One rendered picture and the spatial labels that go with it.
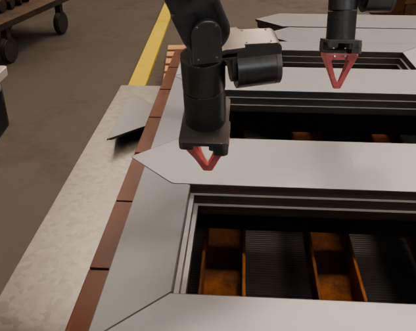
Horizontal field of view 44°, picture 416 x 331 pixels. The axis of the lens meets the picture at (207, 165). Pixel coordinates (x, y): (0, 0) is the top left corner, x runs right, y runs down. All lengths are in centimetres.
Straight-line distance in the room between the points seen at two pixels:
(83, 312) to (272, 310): 25
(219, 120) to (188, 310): 25
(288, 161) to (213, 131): 30
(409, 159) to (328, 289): 29
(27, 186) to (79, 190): 142
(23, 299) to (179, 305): 40
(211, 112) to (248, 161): 30
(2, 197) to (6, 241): 36
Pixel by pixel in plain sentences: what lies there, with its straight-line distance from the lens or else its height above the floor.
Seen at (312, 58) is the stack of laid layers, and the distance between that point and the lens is 162.
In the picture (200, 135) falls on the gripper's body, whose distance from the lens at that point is 70.
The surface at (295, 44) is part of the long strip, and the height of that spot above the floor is 87.
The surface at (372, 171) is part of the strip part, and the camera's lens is 98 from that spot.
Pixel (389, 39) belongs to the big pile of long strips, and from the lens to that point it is 186.
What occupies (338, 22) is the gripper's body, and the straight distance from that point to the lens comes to 108.
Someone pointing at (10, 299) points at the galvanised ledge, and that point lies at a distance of 100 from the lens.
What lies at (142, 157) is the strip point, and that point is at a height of 87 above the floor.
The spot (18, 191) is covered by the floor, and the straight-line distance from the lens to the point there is 264.
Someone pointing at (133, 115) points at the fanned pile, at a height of 72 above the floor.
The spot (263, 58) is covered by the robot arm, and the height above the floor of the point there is 113.
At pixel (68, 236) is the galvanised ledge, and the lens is 111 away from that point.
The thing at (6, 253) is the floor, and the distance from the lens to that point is 226.
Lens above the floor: 134
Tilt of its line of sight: 30 degrees down
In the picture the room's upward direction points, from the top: straight up
